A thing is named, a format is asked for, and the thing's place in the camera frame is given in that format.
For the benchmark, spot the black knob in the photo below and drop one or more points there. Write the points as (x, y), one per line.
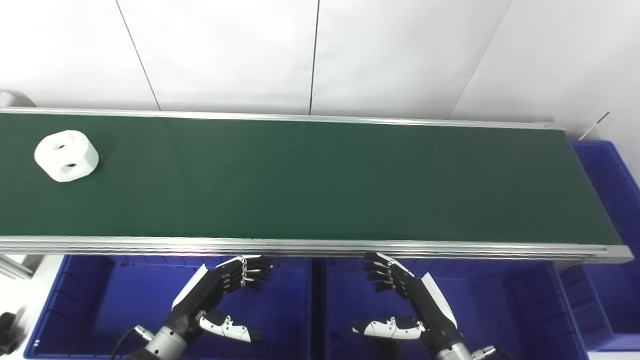
(9, 332)

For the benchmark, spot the blue plastic bin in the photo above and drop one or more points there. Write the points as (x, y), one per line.
(500, 310)
(125, 300)
(610, 280)

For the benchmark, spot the aluminium conveyor support leg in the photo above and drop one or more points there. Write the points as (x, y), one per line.
(12, 266)

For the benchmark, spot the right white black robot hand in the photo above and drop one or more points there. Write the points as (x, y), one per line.
(425, 300)

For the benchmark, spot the white block part with holes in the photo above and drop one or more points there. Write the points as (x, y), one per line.
(66, 156)

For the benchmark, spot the grey conveyor end housing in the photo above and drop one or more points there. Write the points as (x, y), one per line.
(12, 99)

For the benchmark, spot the green conveyor belt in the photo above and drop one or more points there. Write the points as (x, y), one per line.
(320, 180)
(320, 247)

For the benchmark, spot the thin white rod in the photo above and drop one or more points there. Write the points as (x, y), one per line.
(595, 125)

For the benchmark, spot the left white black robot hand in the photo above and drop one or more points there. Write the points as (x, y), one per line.
(200, 292)

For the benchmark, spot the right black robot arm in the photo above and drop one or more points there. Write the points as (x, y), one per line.
(450, 351)

